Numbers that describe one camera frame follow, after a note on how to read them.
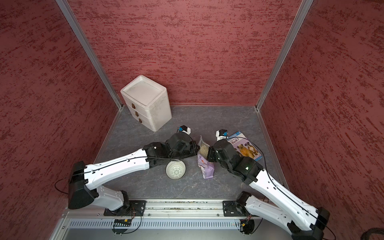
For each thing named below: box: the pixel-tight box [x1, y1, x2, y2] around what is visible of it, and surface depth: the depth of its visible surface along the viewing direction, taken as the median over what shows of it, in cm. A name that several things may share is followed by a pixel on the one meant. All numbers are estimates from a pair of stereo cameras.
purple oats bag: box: [197, 135, 215, 179], surface depth 77 cm
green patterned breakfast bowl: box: [165, 159, 186, 180], surface depth 87 cm
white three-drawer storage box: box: [120, 75, 172, 132], surface depth 97 cm
